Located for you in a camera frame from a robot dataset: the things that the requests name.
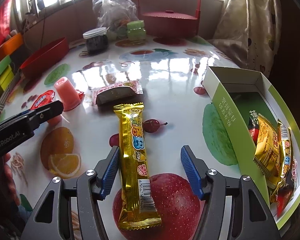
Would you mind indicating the orange box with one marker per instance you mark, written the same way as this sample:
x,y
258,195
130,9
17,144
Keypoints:
x,y
11,45

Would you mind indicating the yellow pastry packet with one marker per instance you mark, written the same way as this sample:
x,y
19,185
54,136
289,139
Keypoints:
x,y
267,154

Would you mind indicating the red lid jelly cup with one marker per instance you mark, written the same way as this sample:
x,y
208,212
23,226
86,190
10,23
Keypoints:
x,y
44,99

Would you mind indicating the red brown candy wrapper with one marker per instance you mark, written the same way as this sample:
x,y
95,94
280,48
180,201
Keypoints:
x,y
253,129

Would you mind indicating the green white cardboard box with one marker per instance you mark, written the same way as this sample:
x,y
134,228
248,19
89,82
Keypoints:
x,y
240,96

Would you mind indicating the red snack bag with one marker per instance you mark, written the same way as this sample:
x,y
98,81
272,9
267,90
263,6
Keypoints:
x,y
5,15

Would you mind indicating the red oval tray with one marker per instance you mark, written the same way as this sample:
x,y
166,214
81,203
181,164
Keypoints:
x,y
44,58

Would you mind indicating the green yellow stacked boxes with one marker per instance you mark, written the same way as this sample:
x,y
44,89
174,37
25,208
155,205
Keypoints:
x,y
7,73

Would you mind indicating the long gold snack bar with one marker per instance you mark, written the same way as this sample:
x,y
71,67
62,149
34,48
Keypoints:
x,y
138,207
285,180

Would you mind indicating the overturned pink jelly cup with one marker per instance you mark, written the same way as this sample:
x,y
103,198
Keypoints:
x,y
69,96

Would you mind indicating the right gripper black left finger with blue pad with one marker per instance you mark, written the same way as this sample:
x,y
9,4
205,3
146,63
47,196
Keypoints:
x,y
51,217

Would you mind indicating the red lidded basket with handle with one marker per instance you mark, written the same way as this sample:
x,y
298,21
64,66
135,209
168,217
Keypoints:
x,y
170,24

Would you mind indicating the dark jar white lid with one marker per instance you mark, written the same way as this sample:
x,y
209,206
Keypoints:
x,y
96,40

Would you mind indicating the green glass jar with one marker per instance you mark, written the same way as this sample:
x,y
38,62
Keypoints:
x,y
136,30

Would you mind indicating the cream patterned curtain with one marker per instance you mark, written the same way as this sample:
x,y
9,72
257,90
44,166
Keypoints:
x,y
248,32

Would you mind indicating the clear plastic bag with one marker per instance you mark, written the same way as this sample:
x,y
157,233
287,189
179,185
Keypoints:
x,y
114,15

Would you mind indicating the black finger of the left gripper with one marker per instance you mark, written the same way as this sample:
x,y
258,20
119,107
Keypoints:
x,y
44,114

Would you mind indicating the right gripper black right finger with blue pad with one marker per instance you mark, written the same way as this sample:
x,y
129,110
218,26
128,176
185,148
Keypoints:
x,y
250,216

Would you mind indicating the white red candy wrapper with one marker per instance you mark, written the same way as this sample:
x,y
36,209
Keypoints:
x,y
293,168

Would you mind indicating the person's left hand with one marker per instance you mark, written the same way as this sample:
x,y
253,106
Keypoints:
x,y
7,176

